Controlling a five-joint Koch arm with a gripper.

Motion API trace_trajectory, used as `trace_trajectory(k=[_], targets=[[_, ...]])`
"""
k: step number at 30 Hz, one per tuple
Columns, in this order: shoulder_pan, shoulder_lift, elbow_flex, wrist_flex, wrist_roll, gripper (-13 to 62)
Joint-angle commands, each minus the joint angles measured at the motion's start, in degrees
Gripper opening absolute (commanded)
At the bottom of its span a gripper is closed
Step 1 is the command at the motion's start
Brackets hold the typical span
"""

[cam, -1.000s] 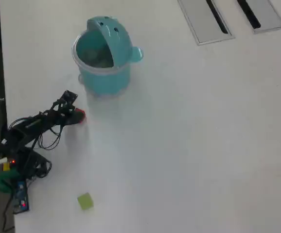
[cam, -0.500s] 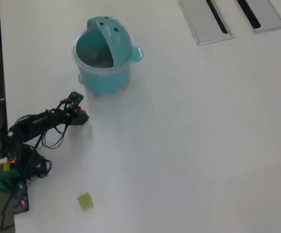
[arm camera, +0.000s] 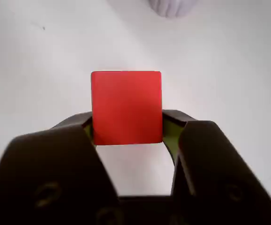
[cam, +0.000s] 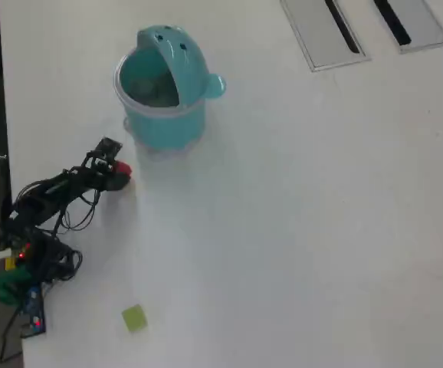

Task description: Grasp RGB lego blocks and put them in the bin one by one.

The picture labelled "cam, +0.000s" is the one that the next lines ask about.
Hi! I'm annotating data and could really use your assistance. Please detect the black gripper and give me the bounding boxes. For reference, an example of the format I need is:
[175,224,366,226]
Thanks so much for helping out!
[81,151,132,192]

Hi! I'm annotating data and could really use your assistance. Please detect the red lego block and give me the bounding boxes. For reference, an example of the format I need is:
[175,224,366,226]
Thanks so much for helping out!
[115,160,133,179]

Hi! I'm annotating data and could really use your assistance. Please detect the green lego block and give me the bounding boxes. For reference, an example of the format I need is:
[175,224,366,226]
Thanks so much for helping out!
[121,303,149,334]

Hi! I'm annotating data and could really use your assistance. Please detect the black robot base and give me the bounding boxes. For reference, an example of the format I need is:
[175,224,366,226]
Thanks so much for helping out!
[0,229,84,285]

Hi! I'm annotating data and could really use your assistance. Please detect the teal bin with swing lid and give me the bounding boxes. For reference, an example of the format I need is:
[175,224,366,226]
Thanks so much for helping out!
[113,25,228,153]

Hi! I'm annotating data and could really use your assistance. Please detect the blue controller circuit board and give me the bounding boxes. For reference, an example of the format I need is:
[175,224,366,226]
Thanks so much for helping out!
[18,283,48,340]

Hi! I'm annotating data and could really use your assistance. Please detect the green table clamp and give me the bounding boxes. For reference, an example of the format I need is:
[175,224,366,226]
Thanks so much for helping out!
[0,266,33,306]

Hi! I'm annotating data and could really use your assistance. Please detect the black wrist camera board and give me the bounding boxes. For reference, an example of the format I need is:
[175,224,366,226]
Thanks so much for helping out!
[94,136,124,164]

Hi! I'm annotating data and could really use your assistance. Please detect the black arm cable loops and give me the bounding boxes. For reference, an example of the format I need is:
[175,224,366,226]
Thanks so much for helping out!
[59,186,102,233]

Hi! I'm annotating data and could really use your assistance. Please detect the black cable on floor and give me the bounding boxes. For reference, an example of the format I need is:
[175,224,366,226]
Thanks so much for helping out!
[0,302,28,363]

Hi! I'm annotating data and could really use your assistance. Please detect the grey cable grommet plate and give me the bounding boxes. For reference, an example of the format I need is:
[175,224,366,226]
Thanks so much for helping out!
[280,0,371,73]
[372,0,443,54]

